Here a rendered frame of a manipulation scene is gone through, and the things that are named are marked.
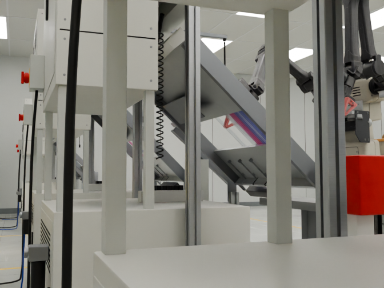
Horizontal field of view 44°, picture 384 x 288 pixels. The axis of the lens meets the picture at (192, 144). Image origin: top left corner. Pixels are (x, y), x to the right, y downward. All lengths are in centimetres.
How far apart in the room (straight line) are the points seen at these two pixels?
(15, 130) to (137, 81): 812
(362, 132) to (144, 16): 135
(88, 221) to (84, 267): 14
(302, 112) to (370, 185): 1027
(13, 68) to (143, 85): 829
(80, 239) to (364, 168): 83
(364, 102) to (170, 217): 139
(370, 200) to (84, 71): 90
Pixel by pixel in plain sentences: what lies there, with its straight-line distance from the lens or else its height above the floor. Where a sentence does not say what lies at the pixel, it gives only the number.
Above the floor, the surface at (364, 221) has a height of 60.
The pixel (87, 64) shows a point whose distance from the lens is 150.
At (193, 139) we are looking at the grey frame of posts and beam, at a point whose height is 84.
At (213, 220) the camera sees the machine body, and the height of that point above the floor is 58.
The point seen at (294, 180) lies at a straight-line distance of 193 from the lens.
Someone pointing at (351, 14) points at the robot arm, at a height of 148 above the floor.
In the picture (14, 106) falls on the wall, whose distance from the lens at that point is 962.
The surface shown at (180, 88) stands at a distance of 200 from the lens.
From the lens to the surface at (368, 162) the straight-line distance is 134.
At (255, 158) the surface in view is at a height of 80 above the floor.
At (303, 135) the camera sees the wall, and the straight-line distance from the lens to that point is 1153.
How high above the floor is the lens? 73
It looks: 4 degrees up
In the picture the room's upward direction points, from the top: straight up
